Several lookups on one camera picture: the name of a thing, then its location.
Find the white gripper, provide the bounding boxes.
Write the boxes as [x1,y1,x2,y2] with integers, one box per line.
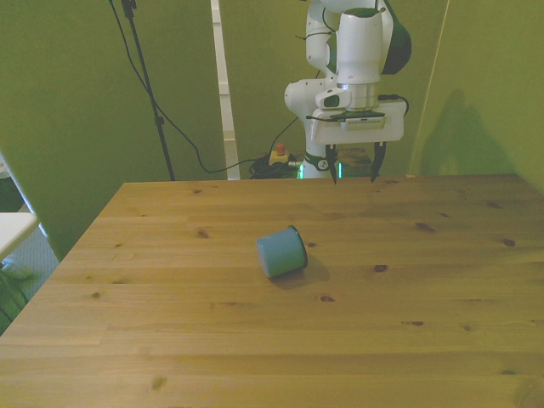
[309,103,405,186]

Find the teal enamel mug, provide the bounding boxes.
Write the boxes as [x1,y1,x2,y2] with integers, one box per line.
[254,224,309,280]

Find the yellow emergency stop button box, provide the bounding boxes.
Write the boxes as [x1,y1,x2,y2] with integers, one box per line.
[269,143,296,168]

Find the white vertical trim strip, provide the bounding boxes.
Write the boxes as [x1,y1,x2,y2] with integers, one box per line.
[210,0,241,181]

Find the black tripod stand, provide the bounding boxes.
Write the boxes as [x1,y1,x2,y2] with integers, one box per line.
[121,0,177,183]

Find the white side table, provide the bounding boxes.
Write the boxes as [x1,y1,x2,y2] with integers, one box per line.
[0,211,40,261]

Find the wooden robot pedestal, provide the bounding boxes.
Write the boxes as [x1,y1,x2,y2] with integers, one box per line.
[334,147,376,176]

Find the black coiled cable bundle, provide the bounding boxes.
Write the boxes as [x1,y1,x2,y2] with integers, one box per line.
[247,156,303,180]

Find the long black floor cable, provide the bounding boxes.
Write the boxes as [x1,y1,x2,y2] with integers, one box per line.
[106,0,300,175]

